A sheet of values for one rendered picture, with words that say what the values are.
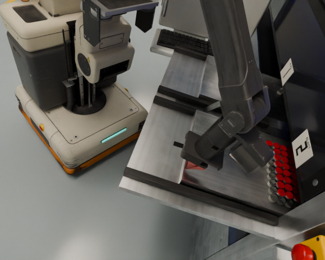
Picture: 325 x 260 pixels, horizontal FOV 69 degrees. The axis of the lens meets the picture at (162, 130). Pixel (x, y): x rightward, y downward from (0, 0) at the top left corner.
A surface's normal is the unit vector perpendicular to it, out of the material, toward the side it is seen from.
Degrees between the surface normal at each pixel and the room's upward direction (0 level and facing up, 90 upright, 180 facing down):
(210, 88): 0
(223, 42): 89
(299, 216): 90
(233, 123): 91
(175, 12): 90
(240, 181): 0
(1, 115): 0
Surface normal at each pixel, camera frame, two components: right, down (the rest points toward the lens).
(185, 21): -0.15, 0.75
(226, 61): -0.69, 0.41
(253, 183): 0.22, -0.62
